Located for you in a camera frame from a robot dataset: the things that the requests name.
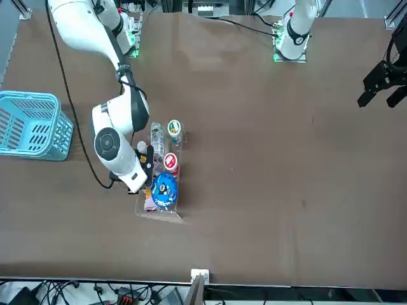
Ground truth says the blue snack cup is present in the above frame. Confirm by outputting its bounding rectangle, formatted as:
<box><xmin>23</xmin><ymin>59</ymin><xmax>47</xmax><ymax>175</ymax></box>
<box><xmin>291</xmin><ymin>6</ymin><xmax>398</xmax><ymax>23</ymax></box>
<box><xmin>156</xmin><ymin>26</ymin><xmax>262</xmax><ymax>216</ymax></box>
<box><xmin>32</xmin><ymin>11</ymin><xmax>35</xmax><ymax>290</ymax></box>
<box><xmin>150</xmin><ymin>173</ymin><xmax>178</xmax><ymax>209</ymax></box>

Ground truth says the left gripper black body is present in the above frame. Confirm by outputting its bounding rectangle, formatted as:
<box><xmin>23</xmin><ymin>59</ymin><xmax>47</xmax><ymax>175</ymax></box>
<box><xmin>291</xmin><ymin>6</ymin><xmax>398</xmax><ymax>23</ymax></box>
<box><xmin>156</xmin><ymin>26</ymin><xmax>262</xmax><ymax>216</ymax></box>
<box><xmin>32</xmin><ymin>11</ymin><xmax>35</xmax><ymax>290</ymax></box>
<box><xmin>389</xmin><ymin>22</ymin><xmax>407</xmax><ymax>69</ymax></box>

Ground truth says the black table cable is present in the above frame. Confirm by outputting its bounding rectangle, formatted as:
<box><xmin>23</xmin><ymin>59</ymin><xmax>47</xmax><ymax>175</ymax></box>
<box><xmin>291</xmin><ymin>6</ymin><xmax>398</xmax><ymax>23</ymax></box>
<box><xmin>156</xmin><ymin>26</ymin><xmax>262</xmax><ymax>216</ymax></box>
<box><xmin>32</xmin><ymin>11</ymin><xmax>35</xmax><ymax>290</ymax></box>
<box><xmin>203</xmin><ymin>15</ymin><xmax>280</xmax><ymax>37</ymax></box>

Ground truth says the aluminium corner profile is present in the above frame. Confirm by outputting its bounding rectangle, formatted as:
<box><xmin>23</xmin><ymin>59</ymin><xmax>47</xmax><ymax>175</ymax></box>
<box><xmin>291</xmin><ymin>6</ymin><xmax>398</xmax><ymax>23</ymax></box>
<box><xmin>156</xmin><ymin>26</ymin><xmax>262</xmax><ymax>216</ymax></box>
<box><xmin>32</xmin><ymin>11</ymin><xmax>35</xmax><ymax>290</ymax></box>
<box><xmin>383</xmin><ymin>0</ymin><xmax>407</xmax><ymax>30</ymax></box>
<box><xmin>12</xmin><ymin>0</ymin><xmax>33</xmax><ymax>20</ymax></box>

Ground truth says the clear acrylic tiered shelf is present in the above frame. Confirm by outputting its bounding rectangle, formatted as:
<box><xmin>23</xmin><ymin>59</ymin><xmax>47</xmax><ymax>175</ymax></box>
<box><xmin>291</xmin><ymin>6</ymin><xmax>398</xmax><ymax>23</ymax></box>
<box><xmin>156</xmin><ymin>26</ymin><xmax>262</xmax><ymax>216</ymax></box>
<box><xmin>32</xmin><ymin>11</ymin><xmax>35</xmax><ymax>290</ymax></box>
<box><xmin>135</xmin><ymin>119</ymin><xmax>189</xmax><ymax>220</ymax></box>

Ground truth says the aluminium profile post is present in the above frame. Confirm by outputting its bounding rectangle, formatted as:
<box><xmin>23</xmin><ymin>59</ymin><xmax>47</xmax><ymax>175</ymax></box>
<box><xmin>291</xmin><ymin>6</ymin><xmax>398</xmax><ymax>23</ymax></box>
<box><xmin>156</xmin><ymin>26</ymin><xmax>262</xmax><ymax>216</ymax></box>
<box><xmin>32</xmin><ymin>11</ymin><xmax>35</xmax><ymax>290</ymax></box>
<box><xmin>183</xmin><ymin>274</ymin><xmax>205</xmax><ymax>305</ymax></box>

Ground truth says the white biscuit packet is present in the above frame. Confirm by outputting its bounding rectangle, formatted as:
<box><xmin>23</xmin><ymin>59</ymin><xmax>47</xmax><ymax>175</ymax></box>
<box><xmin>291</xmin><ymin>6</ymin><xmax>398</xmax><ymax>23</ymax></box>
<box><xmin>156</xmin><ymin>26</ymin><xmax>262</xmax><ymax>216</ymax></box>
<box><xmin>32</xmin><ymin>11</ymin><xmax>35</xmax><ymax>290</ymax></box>
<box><xmin>149</xmin><ymin>121</ymin><xmax>167</xmax><ymax>161</ymax></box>

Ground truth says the black box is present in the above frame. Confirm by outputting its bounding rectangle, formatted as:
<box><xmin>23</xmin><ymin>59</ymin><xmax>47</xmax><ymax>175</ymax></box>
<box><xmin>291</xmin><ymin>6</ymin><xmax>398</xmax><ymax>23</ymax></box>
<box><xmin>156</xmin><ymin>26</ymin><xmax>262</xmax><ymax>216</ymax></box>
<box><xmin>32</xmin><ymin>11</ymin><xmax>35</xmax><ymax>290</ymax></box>
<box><xmin>8</xmin><ymin>287</ymin><xmax>38</xmax><ymax>305</ymax></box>

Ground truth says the green and white canister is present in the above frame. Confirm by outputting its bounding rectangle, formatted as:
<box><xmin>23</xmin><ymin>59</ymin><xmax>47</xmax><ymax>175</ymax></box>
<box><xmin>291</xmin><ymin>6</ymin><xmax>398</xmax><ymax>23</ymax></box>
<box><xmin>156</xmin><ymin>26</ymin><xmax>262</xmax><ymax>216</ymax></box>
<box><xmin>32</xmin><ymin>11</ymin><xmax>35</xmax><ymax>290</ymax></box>
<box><xmin>167</xmin><ymin>119</ymin><xmax>183</xmax><ymax>144</ymax></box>

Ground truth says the light blue plastic basket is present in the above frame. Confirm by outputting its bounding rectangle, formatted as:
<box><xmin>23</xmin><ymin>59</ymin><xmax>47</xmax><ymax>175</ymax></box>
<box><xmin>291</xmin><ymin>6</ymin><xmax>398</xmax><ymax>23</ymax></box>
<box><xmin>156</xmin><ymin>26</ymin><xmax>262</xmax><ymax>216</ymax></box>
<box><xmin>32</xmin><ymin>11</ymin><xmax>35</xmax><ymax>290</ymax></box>
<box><xmin>0</xmin><ymin>91</ymin><xmax>74</xmax><ymax>162</ymax></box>

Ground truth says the white corner bracket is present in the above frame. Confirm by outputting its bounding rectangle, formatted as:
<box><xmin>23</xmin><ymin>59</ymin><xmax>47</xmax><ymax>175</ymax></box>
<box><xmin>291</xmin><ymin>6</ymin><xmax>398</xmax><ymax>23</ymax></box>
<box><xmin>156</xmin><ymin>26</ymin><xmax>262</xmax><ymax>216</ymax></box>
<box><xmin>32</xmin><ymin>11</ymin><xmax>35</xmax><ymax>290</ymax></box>
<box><xmin>190</xmin><ymin>268</ymin><xmax>210</xmax><ymax>284</ymax></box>

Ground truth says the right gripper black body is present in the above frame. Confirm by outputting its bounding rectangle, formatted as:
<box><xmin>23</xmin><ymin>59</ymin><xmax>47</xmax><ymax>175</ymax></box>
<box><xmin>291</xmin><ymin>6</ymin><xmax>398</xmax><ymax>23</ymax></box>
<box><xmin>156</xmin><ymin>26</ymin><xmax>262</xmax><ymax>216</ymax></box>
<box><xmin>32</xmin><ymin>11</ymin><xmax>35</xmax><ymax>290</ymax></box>
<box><xmin>144</xmin><ymin>158</ymin><xmax>156</xmax><ymax>189</ymax></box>

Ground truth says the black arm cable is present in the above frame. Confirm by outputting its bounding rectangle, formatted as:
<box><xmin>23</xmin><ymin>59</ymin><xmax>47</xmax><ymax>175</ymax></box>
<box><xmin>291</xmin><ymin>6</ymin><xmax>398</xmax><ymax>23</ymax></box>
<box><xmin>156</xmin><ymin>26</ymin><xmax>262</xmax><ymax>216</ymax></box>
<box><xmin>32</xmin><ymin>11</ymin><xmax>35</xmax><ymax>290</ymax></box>
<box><xmin>44</xmin><ymin>0</ymin><xmax>116</xmax><ymax>191</ymax></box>

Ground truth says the red and white canister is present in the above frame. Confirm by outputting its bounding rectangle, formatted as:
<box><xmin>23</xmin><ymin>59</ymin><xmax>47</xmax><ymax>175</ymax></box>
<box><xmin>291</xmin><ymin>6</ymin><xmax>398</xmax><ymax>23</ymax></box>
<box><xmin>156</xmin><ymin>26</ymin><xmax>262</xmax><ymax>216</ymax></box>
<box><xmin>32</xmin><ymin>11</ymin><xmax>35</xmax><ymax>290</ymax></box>
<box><xmin>163</xmin><ymin>152</ymin><xmax>180</xmax><ymax>176</ymax></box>

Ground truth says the strawberry print snack bag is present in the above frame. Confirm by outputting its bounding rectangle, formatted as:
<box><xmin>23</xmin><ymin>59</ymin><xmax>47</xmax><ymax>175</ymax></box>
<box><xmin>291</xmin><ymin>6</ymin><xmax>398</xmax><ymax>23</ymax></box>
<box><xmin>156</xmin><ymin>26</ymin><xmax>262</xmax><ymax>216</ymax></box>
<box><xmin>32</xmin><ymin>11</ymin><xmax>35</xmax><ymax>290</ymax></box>
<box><xmin>144</xmin><ymin>158</ymin><xmax>166</xmax><ymax>213</ymax></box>

